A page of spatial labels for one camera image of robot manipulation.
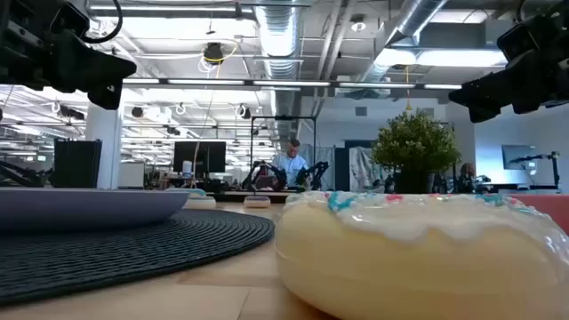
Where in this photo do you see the black ceiling device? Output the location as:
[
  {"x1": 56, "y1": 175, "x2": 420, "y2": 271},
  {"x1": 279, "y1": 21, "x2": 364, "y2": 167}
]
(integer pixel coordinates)
[{"x1": 203, "y1": 42, "x2": 226, "y2": 64}]

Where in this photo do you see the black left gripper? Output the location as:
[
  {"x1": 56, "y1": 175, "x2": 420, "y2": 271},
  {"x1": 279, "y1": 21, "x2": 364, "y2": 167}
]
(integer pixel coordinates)
[{"x1": 0, "y1": 0, "x2": 137, "y2": 111}]

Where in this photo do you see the dark round woven placemat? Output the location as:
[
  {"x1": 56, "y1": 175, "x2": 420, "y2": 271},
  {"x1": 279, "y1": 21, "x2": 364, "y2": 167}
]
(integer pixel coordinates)
[{"x1": 0, "y1": 208, "x2": 276, "y2": 307}]

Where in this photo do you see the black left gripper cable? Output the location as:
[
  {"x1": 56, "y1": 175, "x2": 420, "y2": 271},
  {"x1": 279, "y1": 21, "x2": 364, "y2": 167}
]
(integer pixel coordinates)
[{"x1": 81, "y1": 0, "x2": 124, "y2": 44}]

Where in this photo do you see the small pale lilac donut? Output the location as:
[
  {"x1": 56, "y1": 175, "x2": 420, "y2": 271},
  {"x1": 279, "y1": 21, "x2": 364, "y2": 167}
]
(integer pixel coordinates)
[{"x1": 243, "y1": 195, "x2": 272, "y2": 209}]

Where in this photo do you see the yellow hanging cord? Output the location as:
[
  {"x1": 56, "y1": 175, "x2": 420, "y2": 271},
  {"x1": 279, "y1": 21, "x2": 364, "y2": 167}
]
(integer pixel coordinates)
[{"x1": 403, "y1": 65, "x2": 413, "y2": 112}]

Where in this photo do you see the large blue iced donut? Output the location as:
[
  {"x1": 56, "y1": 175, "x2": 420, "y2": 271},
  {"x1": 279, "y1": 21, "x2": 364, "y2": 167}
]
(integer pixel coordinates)
[{"x1": 177, "y1": 188, "x2": 218, "y2": 210}]

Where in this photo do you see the black upright panel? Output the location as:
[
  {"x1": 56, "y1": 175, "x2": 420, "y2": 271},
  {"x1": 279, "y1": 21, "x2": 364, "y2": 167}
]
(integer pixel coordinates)
[{"x1": 49, "y1": 139, "x2": 103, "y2": 188}]

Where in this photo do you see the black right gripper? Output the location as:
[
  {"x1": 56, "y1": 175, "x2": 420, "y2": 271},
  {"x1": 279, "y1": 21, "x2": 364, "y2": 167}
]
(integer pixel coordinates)
[{"x1": 448, "y1": 4, "x2": 569, "y2": 124}]

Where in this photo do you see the silver ventilation duct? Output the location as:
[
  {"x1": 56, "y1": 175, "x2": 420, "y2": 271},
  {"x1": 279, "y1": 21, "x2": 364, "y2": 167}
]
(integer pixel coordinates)
[
  {"x1": 252, "y1": 0, "x2": 306, "y2": 139},
  {"x1": 350, "y1": 0, "x2": 450, "y2": 97}
]

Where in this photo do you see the black aluminium table frame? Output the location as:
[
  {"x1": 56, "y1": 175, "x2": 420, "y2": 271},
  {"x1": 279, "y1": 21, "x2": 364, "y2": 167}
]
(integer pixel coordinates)
[{"x1": 208, "y1": 191, "x2": 288, "y2": 204}]

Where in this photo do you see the potted green plant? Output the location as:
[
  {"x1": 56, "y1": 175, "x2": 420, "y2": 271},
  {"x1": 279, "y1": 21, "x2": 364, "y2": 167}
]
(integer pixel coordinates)
[{"x1": 371, "y1": 108, "x2": 462, "y2": 195}]

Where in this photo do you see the long ceiling light strip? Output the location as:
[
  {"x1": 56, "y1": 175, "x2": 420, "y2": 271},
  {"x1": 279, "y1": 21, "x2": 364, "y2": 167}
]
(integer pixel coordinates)
[{"x1": 122, "y1": 77, "x2": 463, "y2": 91}]

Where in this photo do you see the white hanging cloth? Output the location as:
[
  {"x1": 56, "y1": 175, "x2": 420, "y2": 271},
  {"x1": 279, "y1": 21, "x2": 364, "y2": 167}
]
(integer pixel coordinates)
[{"x1": 349, "y1": 146, "x2": 379, "y2": 192}]

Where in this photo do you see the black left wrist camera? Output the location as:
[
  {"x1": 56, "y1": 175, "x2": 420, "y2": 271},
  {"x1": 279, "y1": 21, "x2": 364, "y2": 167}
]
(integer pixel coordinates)
[{"x1": 49, "y1": 2, "x2": 91, "y2": 39}]

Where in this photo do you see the person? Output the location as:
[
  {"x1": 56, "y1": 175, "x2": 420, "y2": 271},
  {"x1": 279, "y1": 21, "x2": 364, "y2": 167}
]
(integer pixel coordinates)
[
  {"x1": 269, "y1": 138, "x2": 311, "y2": 188},
  {"x1": 459, "y1": 162, "x2": 477, "y2": 193}
]

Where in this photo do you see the black background frame stand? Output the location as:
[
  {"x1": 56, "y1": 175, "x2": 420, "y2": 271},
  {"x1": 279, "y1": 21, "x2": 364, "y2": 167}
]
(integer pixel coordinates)
[{"x1": 250, "y1": 116, "x2": 317, "y2": 192}]

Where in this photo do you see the large white iced donut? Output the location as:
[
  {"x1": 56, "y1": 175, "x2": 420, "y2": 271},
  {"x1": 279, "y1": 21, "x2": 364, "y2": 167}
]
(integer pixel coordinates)
[{"x1": 274, "y1": 190, "x2": 569, "y2": 320}]

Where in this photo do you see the black computer monitor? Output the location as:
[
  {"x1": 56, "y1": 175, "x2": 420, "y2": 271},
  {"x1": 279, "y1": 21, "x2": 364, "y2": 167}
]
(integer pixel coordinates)
[{"x1": 172, "y1": 140, "x2": 228, "y2": 174}]

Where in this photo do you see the lavender plate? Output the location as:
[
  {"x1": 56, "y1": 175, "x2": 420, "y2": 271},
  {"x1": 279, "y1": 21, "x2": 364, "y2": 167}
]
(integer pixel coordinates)
[{"x1": 0, "y1": 187, "x2": 191, "y2": 232}]

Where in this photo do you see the wall mounted screen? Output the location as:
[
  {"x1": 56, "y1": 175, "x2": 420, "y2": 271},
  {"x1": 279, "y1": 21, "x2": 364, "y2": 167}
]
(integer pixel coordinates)
[{"x1": 501, "y1": 144, "x2": 538, "y2": 172}]

